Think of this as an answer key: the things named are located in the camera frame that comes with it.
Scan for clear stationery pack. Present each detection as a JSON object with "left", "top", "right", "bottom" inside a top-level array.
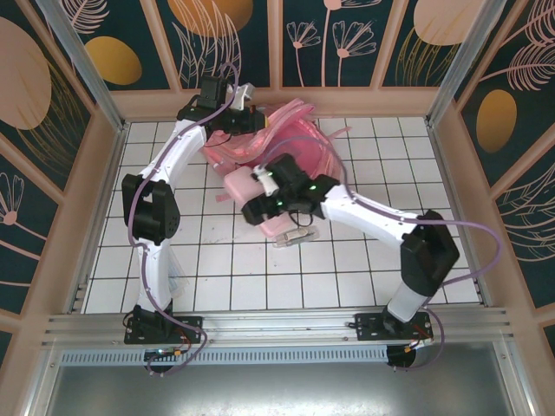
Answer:
[{"left": 272, "top": 227, "right": 320, "bottom": 249}]

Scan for pink backpack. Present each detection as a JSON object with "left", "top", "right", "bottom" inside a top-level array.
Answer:
[{"left": 199, "top": 97, "right": 350, "bottom": 205}]

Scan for pink pencil case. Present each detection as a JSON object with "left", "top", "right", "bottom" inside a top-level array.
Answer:
[{"left": 224, "top": 168, "right": 296, "bottom": 237}]

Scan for clear plastic folder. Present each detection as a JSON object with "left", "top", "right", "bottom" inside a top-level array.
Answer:
[{"left": 166, "top": 255, "right": 192, "bottom": 301}]

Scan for grey metal sheet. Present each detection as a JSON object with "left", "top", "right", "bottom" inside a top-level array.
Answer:
[{"left": 25, "top": 366, "right": 534, "bottom": 416}]

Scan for small circuit board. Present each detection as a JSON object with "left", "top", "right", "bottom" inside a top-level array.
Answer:
[{"left": 145, "top": 348, "right": 186, "bottom": 361}]

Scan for aluminium mounting rail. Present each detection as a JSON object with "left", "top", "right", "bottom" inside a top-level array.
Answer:
[{"left": 41, "top": 308, "right": 517, "bottom": 348}]

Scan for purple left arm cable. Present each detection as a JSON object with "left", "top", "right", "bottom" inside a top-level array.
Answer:
[{"left": 128, "top": 62, "right": 243, "bottom": 378}]

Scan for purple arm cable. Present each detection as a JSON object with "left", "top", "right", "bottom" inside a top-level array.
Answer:
[
  {"left": 262, "top": 136, "right": 504, "bottom": 374},
  {"left": 128, "top": 62, "right": 243, "bottom": 378}
]

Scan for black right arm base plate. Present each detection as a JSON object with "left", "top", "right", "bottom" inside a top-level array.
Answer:
[{"left": 354, "top": 311, "right": 434, "bottom": 343}]

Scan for aluminium corner post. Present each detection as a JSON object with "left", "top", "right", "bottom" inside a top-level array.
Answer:
[
  {"left": 427, "top": 0, "right": 508, "bottom": 127},
  {"left": 36, "top": 0, "right": 127, "bottom": 133}
]

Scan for slotted grey cable tray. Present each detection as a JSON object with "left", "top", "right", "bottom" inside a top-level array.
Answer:
[{"left": 60, "top": 346, "right": 389, "bottom": 366}]

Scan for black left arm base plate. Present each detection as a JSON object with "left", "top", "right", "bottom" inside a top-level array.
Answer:
[{"left": 124, "top": 315, "right": 205, "bottom": 346}]

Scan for aluminium side rail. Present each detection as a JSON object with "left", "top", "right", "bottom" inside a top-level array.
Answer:
[
  {"left": 427, "top": 123, "right": 493, "bottom": 307},
  {"left": 64, "top": 123, "right": 129, "bottom": 315}
]

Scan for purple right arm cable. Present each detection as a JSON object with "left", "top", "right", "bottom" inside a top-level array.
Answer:
[{"left": 262, "top": 136, "right": 504, "bottom": 374}]

